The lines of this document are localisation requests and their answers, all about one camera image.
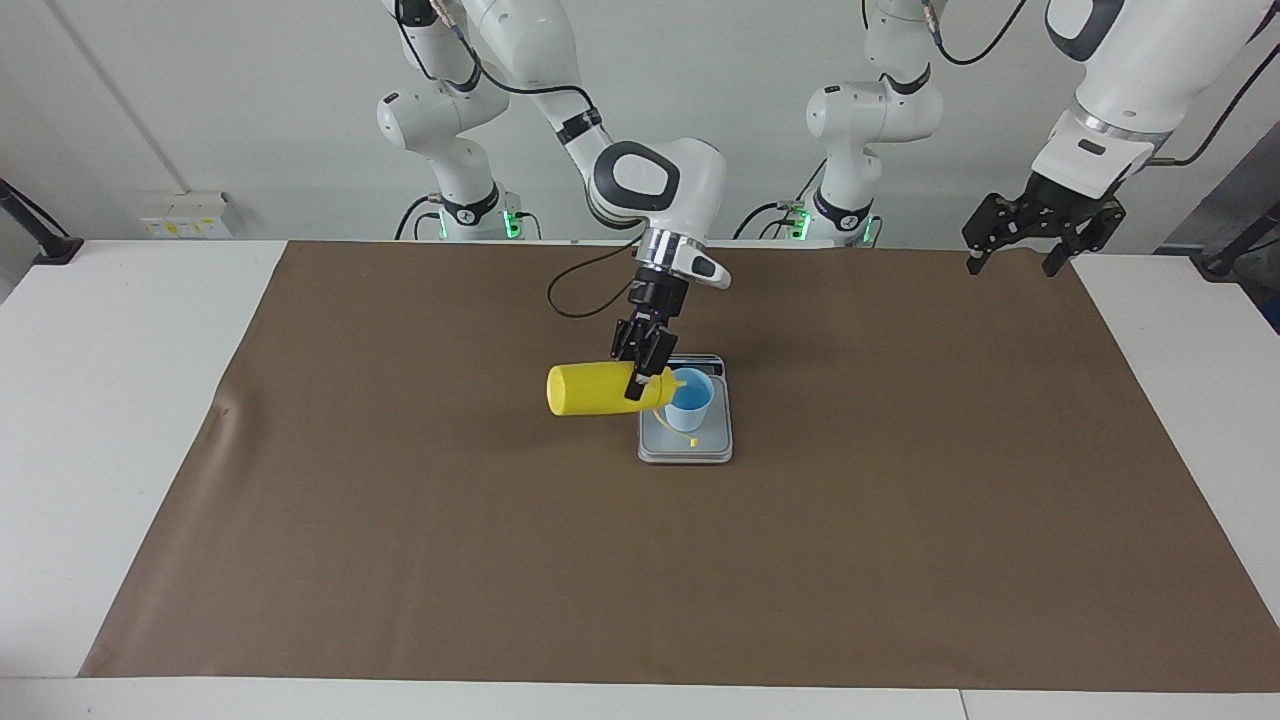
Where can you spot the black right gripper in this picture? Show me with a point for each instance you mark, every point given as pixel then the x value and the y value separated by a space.
pixel 658 300

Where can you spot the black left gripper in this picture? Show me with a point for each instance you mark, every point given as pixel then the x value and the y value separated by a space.
pixel 1058 208

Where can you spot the yellow squeeze bottle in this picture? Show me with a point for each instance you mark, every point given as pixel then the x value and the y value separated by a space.
pixel 585 388

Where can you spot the light blue paper cup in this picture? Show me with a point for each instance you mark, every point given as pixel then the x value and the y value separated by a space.
pixel 692 415

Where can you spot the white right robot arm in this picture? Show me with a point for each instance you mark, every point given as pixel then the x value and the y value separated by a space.
pixel 660 180

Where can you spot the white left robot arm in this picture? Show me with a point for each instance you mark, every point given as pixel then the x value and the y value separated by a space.
pixel 1130 70

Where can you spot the silver digital kitchen scale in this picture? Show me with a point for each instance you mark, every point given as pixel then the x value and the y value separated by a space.
pixel 690 450

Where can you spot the black clamp stand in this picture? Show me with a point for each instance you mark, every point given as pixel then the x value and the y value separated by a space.
pixel 1225 262
pixel 55 248

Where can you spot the dark grey panel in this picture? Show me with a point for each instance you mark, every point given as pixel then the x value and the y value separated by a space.
pixel 1255 180

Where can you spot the brown paper table mat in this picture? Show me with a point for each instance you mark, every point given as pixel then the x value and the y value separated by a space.
pixel 640 580

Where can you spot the blue object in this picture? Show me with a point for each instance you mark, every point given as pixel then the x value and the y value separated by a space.
pixel 1274 318

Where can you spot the white wall socket strip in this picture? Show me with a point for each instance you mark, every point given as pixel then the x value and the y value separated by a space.
pixel 185 215

